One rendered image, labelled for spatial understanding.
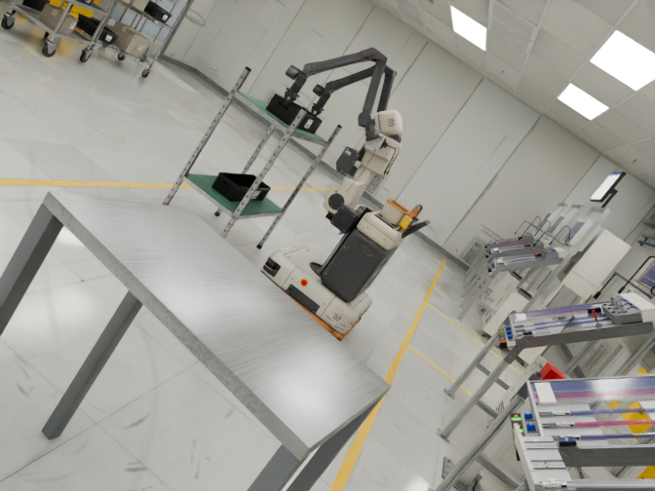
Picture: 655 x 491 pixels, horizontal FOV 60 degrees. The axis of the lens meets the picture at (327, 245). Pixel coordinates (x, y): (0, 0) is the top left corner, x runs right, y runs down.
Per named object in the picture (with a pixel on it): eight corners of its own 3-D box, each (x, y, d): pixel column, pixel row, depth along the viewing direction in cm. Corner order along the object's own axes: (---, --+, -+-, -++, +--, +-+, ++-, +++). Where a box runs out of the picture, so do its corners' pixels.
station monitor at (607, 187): (597, 203, 612) (623, 170, 603) (587, 202, 668) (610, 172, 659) (608, 209, 610) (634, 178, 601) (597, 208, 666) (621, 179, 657)
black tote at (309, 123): (287, 125, 343) (297, 108, 341) (265, 108, 346) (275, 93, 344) (314, 134, 399) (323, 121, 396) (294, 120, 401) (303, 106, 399)
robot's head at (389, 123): (404, 136, 365) (402, 112, 364) (400, 132, 345) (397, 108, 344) (382, 139, 369) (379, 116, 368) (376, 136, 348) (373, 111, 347)
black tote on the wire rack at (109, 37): (92, 37, 646) (97, 26, 643) (72, 23, 650) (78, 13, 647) (113, 46, 684) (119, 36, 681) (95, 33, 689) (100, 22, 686)
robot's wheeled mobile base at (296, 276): (357, 325, 406) (377, 297, 400) (334, 348, 345) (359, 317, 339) (283, 268, 416) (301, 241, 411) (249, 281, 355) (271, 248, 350)
